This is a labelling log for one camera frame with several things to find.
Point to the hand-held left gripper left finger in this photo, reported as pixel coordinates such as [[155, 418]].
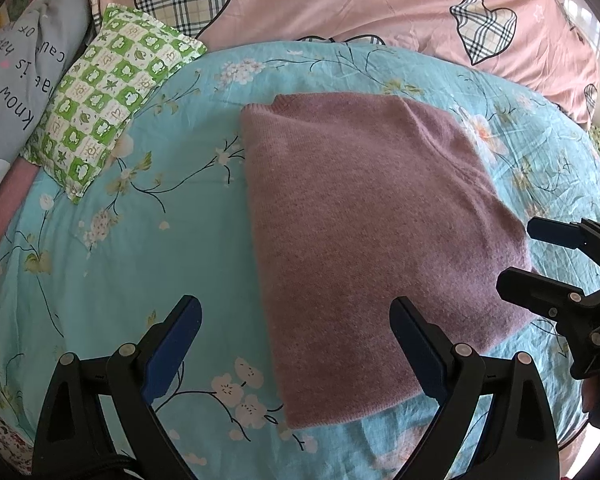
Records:
[[172, 350]]

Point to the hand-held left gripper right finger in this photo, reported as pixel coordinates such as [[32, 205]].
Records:
[[417, 350]]

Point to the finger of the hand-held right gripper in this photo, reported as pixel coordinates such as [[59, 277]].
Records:
[[560, 234], [535, 287]]

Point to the mauve knit sweater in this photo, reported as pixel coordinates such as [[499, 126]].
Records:
[[360, 240]]

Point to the teal floral bedsheet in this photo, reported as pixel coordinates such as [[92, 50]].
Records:
[[145, 240]]

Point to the small-flowered cloth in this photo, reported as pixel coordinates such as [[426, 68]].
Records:
[[2, 435]]

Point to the plain pink cloth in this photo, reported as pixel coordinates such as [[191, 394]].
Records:
[[10, 210]]

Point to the green checked pillow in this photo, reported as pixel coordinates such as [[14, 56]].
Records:
[[110, 95]]

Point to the grey lettered pillow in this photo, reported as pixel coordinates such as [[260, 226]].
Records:
[[20, 70]]

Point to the pink quilt with plaid hearts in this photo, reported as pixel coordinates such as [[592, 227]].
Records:
[[340, 0]]

